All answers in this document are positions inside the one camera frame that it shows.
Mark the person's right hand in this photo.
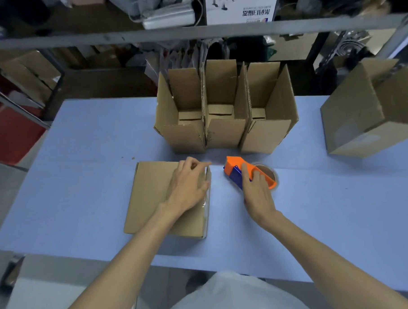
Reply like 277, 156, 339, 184
239, 161, 283, 227

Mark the person's left hand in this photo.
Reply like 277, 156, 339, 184
160, 156, 215, 216

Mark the orange blue tape dispenser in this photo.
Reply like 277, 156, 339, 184
223, 154, 279, 193

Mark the plain brown cardboard box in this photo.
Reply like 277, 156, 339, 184
318, 56, 408, 161

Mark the large brown storage cardboard box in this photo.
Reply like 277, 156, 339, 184
0, 49, 64, 108

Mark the person's left forearm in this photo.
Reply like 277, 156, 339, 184
51, 203, 179, 309

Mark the person's right forearm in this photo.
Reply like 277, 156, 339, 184
264, 206, 408, 309

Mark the person's white shirt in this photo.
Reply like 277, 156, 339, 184
155, 268, 314, 309

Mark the bundle of grey paper bags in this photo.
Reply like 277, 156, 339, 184
143, 38, 228, 83

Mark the dark green bag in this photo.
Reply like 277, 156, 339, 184
227, 34, 278, 63

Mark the white power strip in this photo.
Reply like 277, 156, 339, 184
140, 6, 198, 30

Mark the white glossy cabinet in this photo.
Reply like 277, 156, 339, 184
0, 250, 137, 309

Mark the grey metal shelving rack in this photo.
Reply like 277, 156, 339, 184
0, 12, 408, 174

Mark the silver reflective roll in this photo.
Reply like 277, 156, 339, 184
333, 30, 372, 55

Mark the white black printed box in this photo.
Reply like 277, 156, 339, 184
205, 0, 283, 26

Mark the pile of grey plastic mailers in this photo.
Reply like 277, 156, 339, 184
104, 0, 205, 20

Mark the white perforated rack post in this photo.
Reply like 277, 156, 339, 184
375, 12, 408, 60

